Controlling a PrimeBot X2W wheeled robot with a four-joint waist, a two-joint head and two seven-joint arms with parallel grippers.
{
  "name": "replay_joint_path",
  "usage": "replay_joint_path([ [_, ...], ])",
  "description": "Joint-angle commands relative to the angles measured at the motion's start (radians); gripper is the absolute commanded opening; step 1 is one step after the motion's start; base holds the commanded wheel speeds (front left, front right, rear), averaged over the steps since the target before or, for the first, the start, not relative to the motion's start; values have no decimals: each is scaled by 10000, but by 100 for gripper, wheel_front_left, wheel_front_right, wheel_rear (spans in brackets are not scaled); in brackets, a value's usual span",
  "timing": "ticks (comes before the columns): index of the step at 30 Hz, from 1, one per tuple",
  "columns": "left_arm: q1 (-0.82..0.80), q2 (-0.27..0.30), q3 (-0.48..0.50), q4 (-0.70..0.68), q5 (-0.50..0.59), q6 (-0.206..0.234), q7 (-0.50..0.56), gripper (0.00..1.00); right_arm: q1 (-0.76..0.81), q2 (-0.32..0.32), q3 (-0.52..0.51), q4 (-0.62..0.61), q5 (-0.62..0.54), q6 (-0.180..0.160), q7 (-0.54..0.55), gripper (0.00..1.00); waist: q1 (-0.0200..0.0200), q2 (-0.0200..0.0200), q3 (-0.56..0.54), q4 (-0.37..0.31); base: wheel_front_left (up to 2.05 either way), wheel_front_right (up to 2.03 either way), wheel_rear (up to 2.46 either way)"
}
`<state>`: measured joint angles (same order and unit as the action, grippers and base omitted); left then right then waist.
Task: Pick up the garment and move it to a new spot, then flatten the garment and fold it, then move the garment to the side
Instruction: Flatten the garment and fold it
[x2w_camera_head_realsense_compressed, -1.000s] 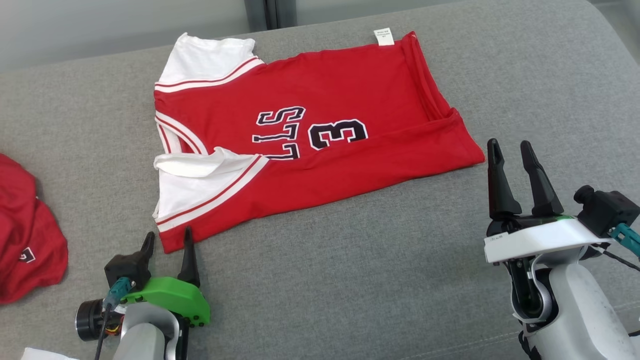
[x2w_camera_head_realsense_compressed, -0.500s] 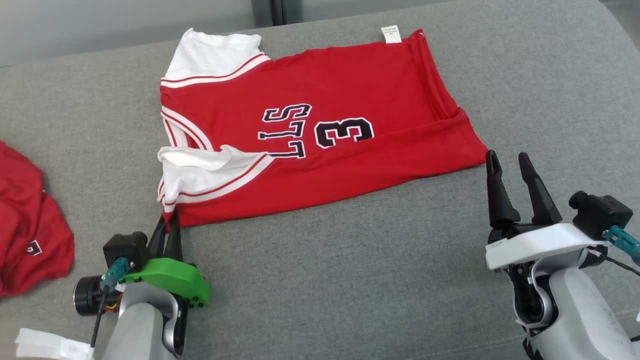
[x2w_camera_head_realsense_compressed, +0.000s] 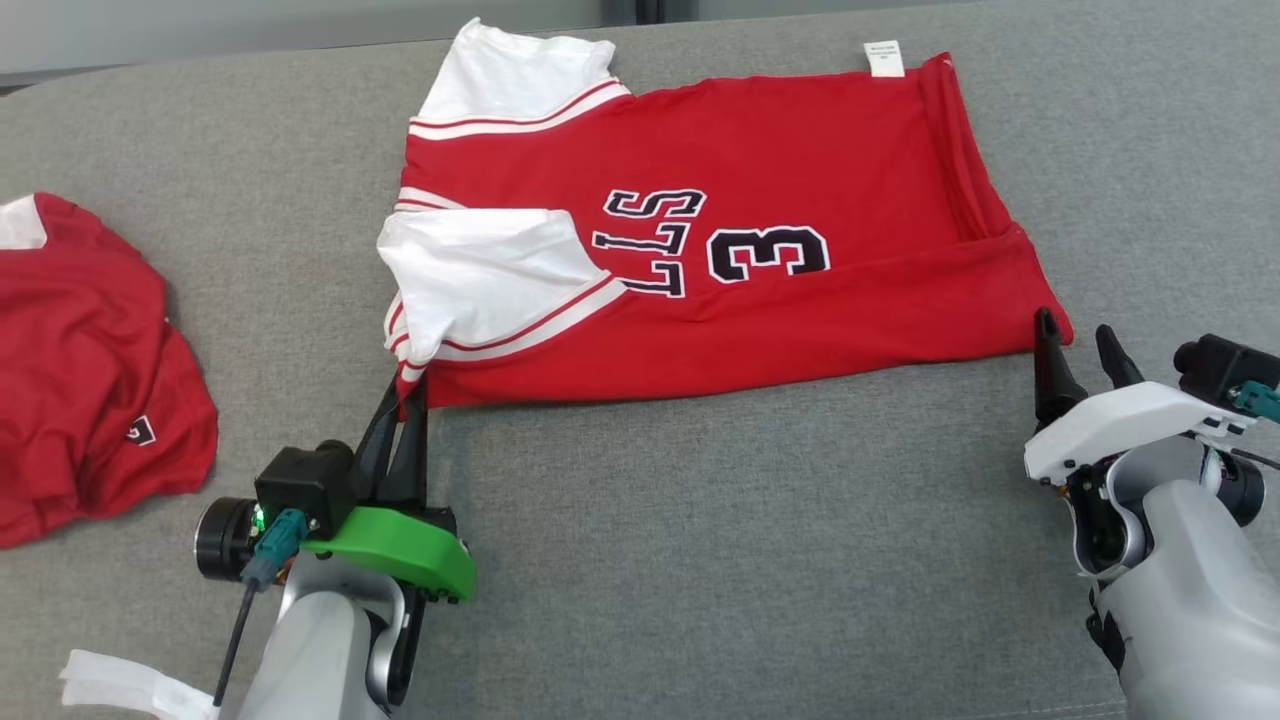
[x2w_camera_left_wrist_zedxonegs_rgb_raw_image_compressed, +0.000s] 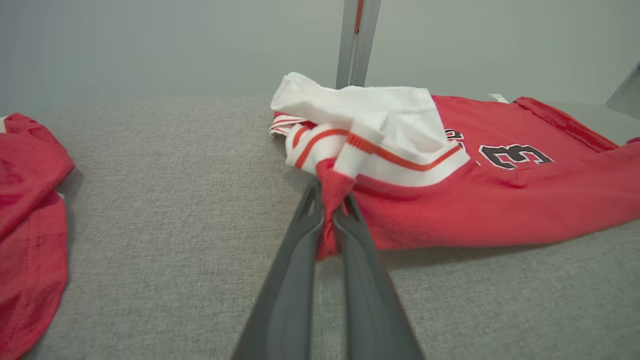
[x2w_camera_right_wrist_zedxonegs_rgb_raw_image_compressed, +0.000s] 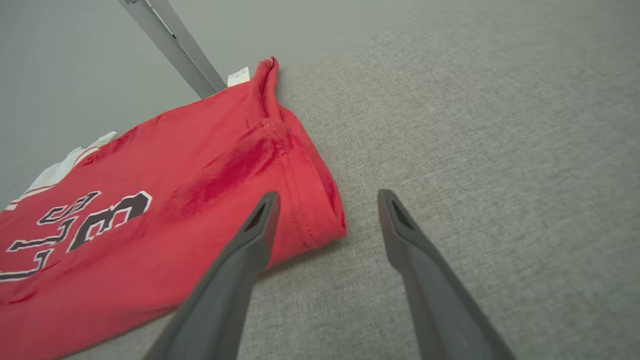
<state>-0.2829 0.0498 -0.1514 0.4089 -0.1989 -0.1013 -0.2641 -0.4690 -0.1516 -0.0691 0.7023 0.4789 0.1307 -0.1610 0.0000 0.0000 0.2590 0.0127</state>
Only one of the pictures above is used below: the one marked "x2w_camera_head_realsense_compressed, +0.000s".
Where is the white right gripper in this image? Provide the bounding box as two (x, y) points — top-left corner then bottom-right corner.
(1023, 307), (1259, 489)

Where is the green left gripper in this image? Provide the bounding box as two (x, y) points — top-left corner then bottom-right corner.
(298, 372), (478, 604)

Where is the red garment with small patch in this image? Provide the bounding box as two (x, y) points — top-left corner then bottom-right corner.
(0, 192), (219, 549)

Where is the red jersey with number 3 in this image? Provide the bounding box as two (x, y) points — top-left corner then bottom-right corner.
(376, 17), (1075, 409)

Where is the white tape tag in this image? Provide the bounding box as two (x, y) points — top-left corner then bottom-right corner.
(60, 650), (219, 720)

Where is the black cable with teal connector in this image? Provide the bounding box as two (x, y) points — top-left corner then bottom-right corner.
(212, 508), (308, 706)
(1232, 382), (1280, 471)

